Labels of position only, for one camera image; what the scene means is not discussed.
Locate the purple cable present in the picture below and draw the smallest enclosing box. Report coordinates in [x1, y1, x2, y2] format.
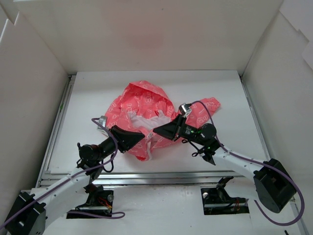
[189, 100, 306, 226]
[0, 117, 126, 226]

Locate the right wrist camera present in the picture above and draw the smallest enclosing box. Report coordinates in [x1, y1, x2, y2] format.
[179, 103, 192, 118]

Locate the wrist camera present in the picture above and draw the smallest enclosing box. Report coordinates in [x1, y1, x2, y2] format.
[97, 116, 108, 131]
[179, 103, 192, 118]

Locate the pink patterned jacket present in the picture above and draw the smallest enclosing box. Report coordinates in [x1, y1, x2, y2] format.
[105, 81, 221, 161]

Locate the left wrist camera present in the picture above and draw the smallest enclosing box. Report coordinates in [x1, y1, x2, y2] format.
[97, 116, 108, 131]

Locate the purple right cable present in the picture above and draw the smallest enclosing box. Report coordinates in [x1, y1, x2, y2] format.
[189, 100, 306, 226]

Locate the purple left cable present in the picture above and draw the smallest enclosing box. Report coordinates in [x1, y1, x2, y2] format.
[0, 117, 126, 226]

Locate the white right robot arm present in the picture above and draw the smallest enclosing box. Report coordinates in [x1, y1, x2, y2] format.
[153, 115, 296, 213]

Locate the aluminium front rail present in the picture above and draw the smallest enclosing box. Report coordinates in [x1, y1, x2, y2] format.
[39, 169, 274, 187]

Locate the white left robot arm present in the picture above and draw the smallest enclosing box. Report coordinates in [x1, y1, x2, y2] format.
[1, 126, 145, 235]

